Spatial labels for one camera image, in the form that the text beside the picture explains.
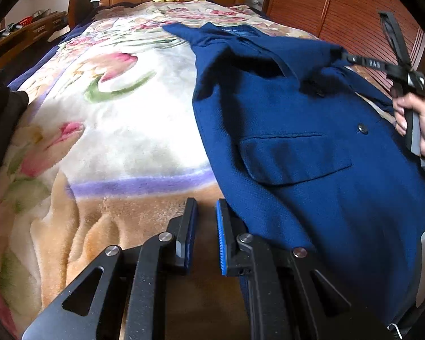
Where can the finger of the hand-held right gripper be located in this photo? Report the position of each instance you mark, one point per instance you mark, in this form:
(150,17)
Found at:
(370,62)
(393,35)

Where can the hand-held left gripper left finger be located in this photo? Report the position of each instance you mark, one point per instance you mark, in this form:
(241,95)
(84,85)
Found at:
(193,226)

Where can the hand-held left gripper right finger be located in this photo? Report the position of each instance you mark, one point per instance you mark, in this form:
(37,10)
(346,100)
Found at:
(220,233)

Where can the blue coat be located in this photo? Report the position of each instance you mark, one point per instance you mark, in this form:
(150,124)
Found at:
(290,120)

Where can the wooden wardrobe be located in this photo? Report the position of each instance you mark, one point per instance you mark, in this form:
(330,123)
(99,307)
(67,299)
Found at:
(343,3)

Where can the floral fleece blanket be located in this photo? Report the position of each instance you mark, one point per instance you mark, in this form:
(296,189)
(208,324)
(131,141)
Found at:
(127,131)

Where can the black cloth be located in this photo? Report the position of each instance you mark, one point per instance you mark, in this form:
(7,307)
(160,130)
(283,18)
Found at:
(0,120)

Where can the wooden chair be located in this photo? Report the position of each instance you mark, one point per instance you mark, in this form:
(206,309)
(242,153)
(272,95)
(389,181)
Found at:
(78,1)

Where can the wooden desk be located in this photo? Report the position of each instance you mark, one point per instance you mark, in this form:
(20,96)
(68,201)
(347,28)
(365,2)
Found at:
(21,37)

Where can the red basket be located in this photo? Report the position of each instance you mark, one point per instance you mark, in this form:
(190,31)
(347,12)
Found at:
(26,20)

